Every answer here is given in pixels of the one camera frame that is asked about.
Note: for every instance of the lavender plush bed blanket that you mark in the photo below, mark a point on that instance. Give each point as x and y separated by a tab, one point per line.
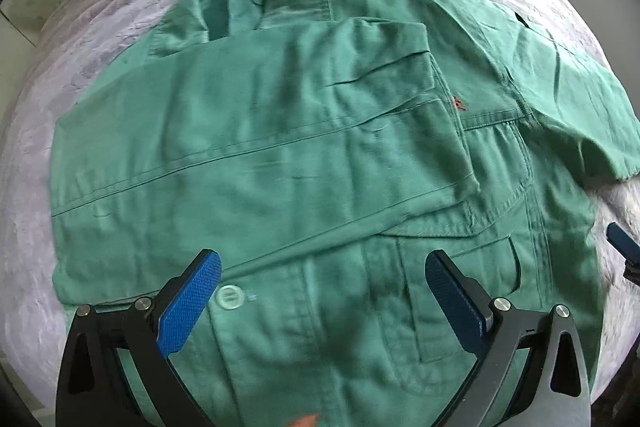
81	39

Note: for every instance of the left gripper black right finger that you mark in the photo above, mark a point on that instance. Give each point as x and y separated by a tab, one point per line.
464	302

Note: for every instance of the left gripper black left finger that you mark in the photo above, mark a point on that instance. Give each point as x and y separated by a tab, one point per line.
179	304

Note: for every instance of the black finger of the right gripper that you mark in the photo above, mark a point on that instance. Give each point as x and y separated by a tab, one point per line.
623	243

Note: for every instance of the green work jacket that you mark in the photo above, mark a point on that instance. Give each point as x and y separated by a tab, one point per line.
323	148

